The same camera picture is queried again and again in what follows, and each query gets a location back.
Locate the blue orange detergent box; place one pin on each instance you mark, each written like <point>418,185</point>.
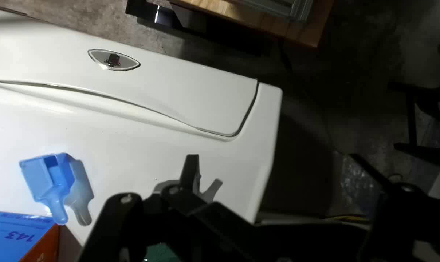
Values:
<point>27,237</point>

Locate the blue measuring cup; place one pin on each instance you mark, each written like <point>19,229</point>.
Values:
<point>59,180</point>

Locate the white washing machine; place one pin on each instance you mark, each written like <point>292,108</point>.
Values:
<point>129,115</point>

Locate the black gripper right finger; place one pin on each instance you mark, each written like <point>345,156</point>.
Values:
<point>403,215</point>

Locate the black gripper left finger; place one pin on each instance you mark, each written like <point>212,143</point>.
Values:
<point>113,236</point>

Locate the wooden pallet board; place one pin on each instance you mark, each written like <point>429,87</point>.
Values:
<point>306,33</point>

